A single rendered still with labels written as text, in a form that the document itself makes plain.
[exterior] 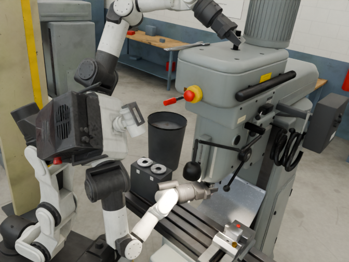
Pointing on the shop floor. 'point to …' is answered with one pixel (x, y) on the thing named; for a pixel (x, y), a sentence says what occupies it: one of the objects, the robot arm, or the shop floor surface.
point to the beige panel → (20, 99)
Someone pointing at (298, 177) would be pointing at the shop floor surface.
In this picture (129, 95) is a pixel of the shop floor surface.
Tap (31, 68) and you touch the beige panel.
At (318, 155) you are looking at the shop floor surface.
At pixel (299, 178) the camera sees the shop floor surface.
